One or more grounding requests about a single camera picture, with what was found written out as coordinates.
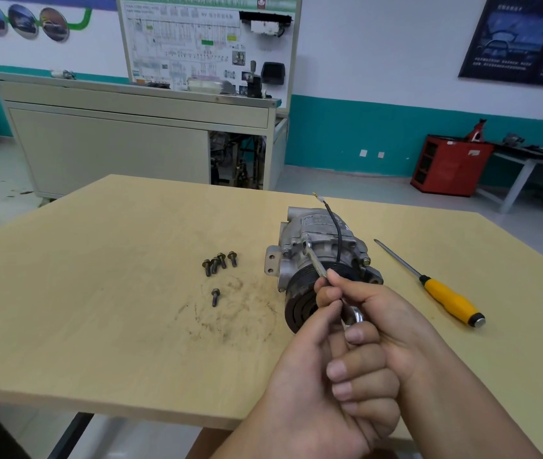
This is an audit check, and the yellow-handled screwdriver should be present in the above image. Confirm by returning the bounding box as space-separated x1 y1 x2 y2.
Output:
373 239 487 328

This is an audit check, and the white metal side table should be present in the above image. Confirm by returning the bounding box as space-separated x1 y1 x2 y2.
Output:
474 143 543 215

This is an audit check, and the person's left hand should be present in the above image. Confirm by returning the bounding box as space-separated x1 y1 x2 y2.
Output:
245 302 400 459

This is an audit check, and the person's left forearm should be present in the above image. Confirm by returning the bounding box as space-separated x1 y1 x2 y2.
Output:
210 416 339 459

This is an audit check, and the red metal cabinet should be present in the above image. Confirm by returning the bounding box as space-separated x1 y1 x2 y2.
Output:
410 134 495 198

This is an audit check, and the silver combination wrench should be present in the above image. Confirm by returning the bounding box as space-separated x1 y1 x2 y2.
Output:
300 236 366 329

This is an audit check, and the person's right forearm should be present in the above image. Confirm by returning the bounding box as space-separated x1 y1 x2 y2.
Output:
398 344 543 459

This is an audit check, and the black compressor cable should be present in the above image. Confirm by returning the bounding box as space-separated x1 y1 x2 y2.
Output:
312 192 347 264

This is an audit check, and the wall graphic with round photos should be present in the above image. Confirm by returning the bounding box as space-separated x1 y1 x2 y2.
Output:
0 0 93 44

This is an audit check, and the black display module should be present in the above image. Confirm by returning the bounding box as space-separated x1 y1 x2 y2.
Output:
260 62 286 86

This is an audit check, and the silver car air-conditioning compressor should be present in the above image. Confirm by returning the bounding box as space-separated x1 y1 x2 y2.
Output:
264 206 385 335

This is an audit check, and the white circuit diagram display board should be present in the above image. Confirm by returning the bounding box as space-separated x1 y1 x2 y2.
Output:
116 0 303 100

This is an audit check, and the person's right hand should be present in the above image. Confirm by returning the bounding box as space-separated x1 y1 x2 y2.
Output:
315 274 437 389

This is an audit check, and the black table leg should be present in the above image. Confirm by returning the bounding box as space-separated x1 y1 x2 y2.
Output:
46 412 95 459

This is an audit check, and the dark wall poster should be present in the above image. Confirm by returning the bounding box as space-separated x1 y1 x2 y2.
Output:
458 0 543 90

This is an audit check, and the red jack stand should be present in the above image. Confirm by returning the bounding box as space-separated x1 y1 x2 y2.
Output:
465 119 488 142

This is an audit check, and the black gear shift lever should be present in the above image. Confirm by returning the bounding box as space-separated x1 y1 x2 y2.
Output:
247 59 264 99

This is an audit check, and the beige training bench cabinet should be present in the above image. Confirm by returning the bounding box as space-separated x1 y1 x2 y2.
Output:
0 70 289 202

